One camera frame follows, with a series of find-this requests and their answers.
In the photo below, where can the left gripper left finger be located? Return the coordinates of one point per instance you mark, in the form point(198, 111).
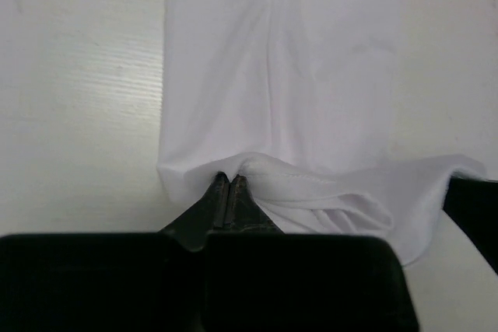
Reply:
point(109, 281)

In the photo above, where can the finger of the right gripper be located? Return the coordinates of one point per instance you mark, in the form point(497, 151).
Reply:
point(473, 207)

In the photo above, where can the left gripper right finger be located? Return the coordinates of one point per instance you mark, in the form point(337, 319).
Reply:
point(257, 279)

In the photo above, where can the white t-shirt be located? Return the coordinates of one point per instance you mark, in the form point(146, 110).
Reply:
point(295, 95)

